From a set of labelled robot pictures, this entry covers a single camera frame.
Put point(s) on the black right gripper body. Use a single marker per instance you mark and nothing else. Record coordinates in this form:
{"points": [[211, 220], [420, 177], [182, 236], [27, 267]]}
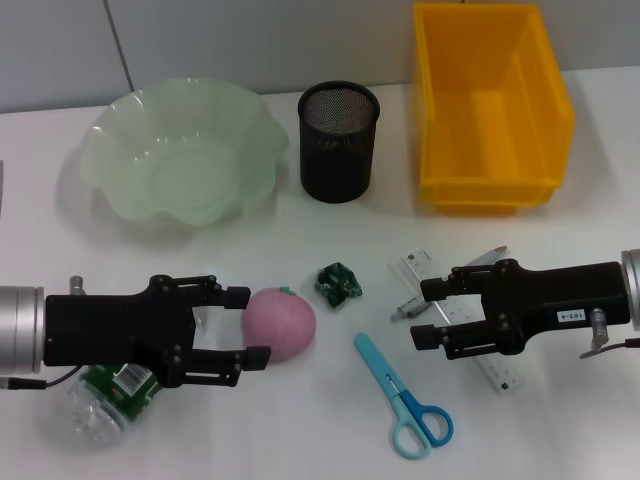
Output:
{"points": [[550, 295]]}

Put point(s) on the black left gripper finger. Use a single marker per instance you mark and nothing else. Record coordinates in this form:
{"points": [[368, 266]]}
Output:
{"points": [[215, 365], [210, 295]]}

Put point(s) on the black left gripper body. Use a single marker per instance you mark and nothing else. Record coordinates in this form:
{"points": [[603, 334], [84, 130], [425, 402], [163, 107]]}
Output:
{"points": [[110, 325]]}

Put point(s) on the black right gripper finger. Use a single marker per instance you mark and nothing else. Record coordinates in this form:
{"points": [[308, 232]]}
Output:
{"points": [[460, 287], [465, 340]]}

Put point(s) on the pink toy peach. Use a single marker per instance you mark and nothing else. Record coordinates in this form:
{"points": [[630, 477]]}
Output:
{"points": [[285, 325]]}

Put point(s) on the clear green-label water bottle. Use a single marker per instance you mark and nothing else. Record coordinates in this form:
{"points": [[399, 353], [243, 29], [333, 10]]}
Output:
{"points": [[100, 410]]}

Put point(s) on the green plastic wrapper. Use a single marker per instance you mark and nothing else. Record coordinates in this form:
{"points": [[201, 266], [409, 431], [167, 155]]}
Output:
{"points": [[337, 285]]}

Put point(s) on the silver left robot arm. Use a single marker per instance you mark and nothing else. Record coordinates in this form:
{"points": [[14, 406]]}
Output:
{"points": [[20, 330]]}

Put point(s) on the transparent plastic ruler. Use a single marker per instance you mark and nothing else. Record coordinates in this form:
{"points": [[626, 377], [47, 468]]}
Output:
{"points": [[505, 375]]}

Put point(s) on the silver pen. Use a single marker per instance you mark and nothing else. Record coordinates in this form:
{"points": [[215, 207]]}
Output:
{"points": [[410, 310]]}

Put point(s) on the blue scissors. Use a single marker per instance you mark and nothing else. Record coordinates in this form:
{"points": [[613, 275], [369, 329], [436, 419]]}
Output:
{"points": [[380, 370]]}

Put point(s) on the green wavy glass fruit plate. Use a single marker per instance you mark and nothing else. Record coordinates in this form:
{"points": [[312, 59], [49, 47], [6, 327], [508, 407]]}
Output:
{"points": [[175, 150]]}

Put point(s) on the black mesh pen holder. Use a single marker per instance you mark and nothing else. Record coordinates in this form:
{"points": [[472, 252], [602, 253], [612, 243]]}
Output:
{"points": [[335, 160]]}

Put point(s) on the yellow plastic bin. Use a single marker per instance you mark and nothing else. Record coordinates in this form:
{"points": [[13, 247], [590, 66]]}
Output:
{"points": [[490, 125]]}

